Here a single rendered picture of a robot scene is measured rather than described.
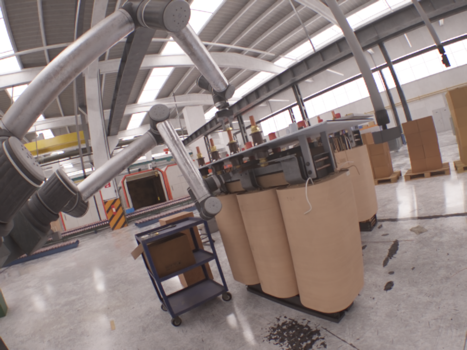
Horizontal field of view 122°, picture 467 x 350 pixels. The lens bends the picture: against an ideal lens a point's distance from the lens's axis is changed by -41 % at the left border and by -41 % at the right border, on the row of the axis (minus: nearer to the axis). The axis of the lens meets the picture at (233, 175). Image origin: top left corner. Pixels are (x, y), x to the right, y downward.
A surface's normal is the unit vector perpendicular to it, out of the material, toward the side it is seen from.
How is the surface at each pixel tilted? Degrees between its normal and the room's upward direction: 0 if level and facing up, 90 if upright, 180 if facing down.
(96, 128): 90
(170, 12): 135
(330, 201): 90
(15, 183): 123
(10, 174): 110
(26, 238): 90
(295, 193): 90
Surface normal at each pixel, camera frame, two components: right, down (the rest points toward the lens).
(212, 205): 0.27, -0.34
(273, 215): -0.02, 0.02
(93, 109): 0.56, -0.14
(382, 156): -0.80, 0.22
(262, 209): -0.39, 0.12
